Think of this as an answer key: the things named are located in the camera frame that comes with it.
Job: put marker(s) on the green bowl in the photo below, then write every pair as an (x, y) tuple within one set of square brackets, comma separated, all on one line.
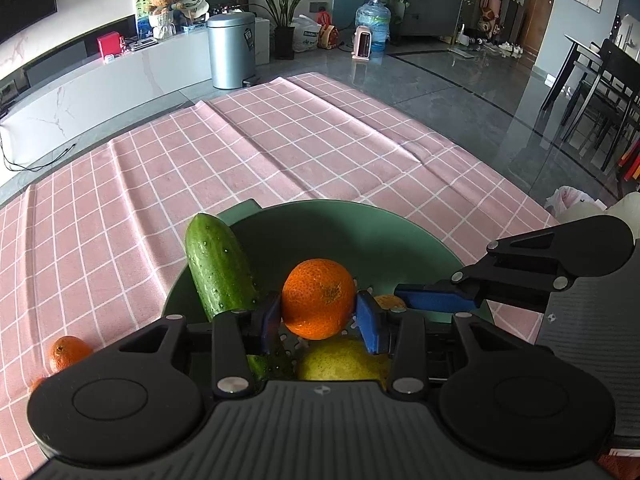
[(325, 230)]

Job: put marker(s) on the pink checked tablecloth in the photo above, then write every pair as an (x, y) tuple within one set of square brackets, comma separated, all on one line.
[(300, 150)]

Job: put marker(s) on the large orange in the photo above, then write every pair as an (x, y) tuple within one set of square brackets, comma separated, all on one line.
[(317, 297)]

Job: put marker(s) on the red orange bag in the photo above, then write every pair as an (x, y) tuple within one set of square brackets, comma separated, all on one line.
[(328, 36)]

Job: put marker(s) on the blue water jug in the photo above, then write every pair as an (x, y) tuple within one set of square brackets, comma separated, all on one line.
[(372, 17)]

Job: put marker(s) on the black dining chair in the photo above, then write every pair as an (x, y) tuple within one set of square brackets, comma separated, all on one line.
[(607, 95)]

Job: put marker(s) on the green cucumber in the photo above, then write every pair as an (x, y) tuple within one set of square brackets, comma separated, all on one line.
[(216, 257)]

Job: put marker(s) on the red box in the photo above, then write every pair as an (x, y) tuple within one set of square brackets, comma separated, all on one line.
[(109, 45)]

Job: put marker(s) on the white cloth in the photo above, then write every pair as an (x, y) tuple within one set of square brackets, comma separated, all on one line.
[(627, 207)]

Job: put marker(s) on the pinkish plastic bag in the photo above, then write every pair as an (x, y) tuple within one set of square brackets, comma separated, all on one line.
[(570, 199)]

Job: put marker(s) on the pink space heater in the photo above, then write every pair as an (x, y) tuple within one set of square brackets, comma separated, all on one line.
[(362, 42)]

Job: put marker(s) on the white side cabinet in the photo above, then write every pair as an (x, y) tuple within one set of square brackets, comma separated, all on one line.
[(263, 40)]

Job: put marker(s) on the silver pedal trash can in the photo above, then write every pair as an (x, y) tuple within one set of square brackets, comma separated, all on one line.
[(231, 50)]

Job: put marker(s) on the potted snake plant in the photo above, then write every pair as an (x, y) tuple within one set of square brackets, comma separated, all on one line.
[(285, 15)]

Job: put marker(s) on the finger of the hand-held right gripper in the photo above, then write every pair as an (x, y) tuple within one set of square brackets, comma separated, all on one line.
[(435, 300)]

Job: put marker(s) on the small orange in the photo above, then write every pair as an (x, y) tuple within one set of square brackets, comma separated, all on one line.
[(392, 302), (69, 354), (36, 385)]

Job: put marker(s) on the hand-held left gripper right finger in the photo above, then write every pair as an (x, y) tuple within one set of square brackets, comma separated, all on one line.
[(368, 327)]

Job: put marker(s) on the white shoes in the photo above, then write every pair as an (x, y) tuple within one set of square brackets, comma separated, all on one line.
[(510, 48)]

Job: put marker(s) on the landscape picture frame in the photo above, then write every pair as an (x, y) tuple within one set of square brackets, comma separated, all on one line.
[(141, 15)]

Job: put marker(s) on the white marble tv cabinet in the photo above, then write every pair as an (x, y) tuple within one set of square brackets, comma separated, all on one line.
[(100, 87)]

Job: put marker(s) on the black dining table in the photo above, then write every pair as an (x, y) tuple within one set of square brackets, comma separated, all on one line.
[(575, 47)]

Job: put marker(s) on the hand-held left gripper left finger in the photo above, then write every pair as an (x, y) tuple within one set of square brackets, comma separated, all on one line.
[(270, 321)]

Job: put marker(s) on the yellow pear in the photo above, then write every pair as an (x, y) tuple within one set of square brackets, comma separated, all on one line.
[(340, 362)]

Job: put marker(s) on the white plastic bag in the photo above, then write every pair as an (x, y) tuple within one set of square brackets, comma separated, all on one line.
[(305, 35)]

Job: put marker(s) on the brown teddy bear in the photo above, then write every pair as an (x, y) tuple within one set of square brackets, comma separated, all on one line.
[(161, 7)]

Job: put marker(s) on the wooden door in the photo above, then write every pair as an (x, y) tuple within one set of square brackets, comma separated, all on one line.
[(537, 10)]

